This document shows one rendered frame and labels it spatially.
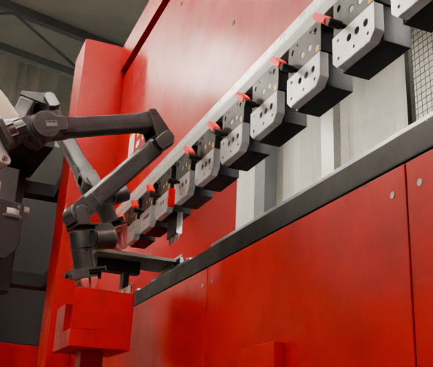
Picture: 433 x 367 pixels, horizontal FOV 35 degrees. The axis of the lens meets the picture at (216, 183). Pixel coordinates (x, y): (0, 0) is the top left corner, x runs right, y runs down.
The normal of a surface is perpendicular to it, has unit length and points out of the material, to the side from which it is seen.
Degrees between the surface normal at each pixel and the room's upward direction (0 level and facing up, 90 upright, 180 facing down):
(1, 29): 180
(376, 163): 90
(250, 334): 90
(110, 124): 90
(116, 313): 90
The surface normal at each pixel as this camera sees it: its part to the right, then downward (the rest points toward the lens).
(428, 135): -0.92, -0.17
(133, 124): 0.58, -0.25
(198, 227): 0.38, -0.30
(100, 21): -0.04, 0.94
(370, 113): -0.68, -0.28
